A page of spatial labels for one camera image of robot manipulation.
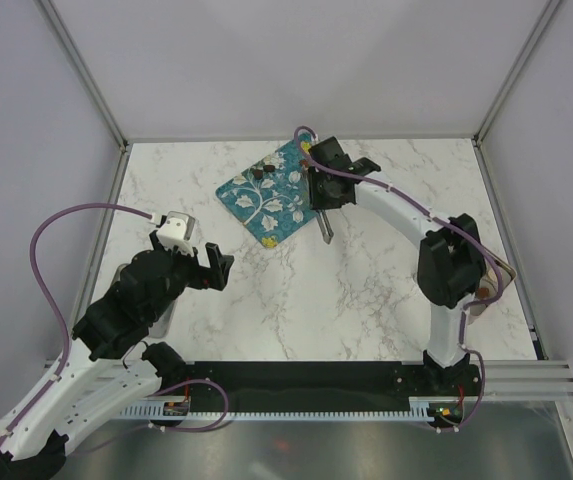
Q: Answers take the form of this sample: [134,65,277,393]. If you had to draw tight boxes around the white slotted cable duct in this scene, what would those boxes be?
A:
[115,397,466,422]

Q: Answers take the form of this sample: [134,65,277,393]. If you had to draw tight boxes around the metal tongs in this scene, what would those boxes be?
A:
[317,210,334,245]

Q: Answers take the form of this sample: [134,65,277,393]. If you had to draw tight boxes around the aluminium frame post right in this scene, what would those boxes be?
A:
[472,0,565,148]

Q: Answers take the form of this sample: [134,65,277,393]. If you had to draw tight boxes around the teal floral tray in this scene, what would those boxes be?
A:
[215,134,315,249]

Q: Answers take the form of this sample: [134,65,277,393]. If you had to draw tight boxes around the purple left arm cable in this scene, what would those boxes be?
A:
[0,202,156,480]

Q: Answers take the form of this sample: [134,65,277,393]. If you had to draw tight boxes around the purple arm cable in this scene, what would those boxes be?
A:
[292,124,507,401]
[0,202,156,480]

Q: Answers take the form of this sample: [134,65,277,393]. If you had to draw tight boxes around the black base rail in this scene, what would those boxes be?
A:
[163,361,481,412]

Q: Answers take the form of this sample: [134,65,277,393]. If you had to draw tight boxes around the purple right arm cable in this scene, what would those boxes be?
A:
[292,124,507,401]

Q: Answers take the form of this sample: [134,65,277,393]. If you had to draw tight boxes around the aluminium frame post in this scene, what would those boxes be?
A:
[34,0,129,152]
[472,0,565,148]

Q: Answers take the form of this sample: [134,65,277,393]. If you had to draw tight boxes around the pink chocolate box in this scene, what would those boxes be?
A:
[428,269,498,327]

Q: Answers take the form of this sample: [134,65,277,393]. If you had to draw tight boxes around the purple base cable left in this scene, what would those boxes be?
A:
[143,375,232,434]

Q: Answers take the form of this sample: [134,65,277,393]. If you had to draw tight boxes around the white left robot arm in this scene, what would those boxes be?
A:
[0,243,234,479]

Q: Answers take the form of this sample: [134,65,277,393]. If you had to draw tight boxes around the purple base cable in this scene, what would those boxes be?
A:
[143,375,232,434]
[433,349,490,434]

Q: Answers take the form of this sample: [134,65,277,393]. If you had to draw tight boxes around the aluminium frame post left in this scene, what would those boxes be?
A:
[34,0,129,152]

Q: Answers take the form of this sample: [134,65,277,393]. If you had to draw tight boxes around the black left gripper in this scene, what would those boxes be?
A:
[148,230,234,322]

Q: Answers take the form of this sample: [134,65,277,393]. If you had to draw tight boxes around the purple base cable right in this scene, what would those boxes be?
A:
[433,349,490,434]

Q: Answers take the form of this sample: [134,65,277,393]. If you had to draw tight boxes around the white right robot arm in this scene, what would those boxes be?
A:
[298,137,487,395]

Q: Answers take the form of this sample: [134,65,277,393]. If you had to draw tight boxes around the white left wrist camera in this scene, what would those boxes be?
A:
[150,211,197,256]

